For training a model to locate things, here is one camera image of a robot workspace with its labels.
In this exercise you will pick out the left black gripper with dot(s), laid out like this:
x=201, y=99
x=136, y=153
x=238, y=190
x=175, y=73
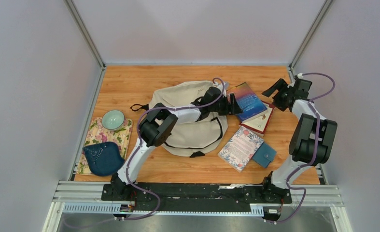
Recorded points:
x=234, y=108

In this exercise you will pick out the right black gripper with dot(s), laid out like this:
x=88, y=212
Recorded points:
x=281, y=85

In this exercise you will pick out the blue sunset cover book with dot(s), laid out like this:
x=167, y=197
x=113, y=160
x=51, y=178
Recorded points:
x=250, y=104

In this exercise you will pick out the floral white cover book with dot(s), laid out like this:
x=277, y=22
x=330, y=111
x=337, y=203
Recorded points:
x=239, y=150

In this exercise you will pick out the beige canvas backpack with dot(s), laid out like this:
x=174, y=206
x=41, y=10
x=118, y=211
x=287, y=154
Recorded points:
x=191, y=139

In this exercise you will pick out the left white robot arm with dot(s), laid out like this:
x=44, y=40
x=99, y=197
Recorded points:
x=156, y=124

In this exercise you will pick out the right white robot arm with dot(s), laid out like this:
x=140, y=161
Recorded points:
x=312, y=140

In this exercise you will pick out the red white cover book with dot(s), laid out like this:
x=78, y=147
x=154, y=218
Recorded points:
x=260, y=124

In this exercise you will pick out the blue leather wallet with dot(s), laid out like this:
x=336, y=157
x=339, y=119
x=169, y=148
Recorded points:
x=264, y=155

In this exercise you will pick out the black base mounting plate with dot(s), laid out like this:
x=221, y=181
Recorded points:
x=181, y=197

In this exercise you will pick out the light green ceramic bowl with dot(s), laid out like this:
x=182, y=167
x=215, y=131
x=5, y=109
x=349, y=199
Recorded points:
x=113, y=120

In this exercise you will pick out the floral rectangular tray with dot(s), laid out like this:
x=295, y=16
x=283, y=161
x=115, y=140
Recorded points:
x=98, y=134

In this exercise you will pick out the dark blue leaf plate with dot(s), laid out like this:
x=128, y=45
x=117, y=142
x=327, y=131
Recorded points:
x=104, y=159

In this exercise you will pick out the aluminium frame rail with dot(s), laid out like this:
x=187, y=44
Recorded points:
x=85, y=197

